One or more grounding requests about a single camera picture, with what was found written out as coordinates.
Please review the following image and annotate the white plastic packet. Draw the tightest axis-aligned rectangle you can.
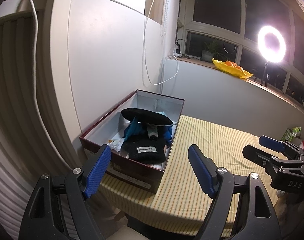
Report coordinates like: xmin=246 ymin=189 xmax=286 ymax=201
xmin=107 ymin=137 xmax=124 ymax=153

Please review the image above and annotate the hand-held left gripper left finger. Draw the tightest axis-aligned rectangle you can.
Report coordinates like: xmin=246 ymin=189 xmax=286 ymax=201
xmin=18 ymin=144 xmax=112 ymax=240

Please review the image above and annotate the black fabric pouch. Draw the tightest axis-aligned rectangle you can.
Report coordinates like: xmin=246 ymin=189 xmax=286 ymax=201
xmin=121 ymin=108 xmax=174 ymax=126

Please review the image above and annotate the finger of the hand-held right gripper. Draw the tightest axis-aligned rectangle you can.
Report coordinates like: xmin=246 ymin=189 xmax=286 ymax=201
xmin=259 ymin=135 xmax=304 ymax=155
xmin=242 ymin=144 xmax=287 ymax=171

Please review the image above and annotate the dark red cardboard box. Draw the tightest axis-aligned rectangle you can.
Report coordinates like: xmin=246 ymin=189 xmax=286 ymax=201
xmin=79 ymin=89 xmax=185 ymax=194

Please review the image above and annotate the white beaded blind cord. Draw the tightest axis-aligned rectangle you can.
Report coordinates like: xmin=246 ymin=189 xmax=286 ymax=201
xmin=161 ymin=0 xmax=173 ymax=38

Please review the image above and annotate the ring light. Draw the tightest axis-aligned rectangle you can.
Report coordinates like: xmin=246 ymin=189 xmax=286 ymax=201
xmin=257 ymin=25 xmax=286 ymax=63

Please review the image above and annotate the black charger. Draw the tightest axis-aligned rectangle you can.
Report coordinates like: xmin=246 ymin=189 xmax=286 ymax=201
xmin=174 ymin=39 xmax=186 ymax=55

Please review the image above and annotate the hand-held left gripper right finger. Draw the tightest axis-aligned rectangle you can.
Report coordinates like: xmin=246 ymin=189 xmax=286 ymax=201
xmin=188 ymin=144 xmax=282 ymax=240

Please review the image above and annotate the green shopping bag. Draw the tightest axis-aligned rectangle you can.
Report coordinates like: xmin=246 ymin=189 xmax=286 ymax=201
xmin=280 ymin=127 xmax=302 ymax=142

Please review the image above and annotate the blue cloth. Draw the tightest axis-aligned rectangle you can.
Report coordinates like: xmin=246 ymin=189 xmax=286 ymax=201
xmin=124 ymin=119 xmax=173 ymax=145

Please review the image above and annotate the light blue cream tube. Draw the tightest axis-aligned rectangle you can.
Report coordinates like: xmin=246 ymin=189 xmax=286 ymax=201
xmin=146 ymin=124 xmax=159 ymax=140

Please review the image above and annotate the black tripod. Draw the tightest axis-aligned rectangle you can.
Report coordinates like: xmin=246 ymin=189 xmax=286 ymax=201
xmin=253 ymin=62 xmax=270 ymax=88

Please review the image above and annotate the yellow striped table cloth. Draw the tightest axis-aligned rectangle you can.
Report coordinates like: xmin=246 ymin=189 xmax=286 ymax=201
xmin=99 ymin=115 xmax=286 ymax=238

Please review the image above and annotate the yellow fruit dish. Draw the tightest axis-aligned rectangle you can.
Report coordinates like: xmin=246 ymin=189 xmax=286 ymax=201
xmin=212 ymin=58 xmax=254 ymax=79

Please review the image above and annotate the white radiator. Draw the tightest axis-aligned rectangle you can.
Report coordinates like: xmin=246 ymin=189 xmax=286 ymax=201
xmin=0 ymin=0 xmax=77 ymax=240

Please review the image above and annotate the black knit beanie with label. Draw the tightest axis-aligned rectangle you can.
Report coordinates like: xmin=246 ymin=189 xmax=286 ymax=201
xmin=123 ymin=134 xmax=167 ymax=165

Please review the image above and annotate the white window frame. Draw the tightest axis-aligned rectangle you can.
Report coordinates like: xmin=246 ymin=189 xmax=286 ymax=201
xmin=177 ymin=0 xmax=304 ymax=110

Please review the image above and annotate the white cable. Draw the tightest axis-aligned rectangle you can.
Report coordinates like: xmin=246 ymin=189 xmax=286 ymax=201
xmin=17 ymin=0 xmax=40 ymax=140
xmin=142 ymin=0 xmax=179 ymax=85

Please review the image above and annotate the potted plant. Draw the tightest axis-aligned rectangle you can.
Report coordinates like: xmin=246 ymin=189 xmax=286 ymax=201
xmin=201 ymin=39 xmax=224 ymax=62

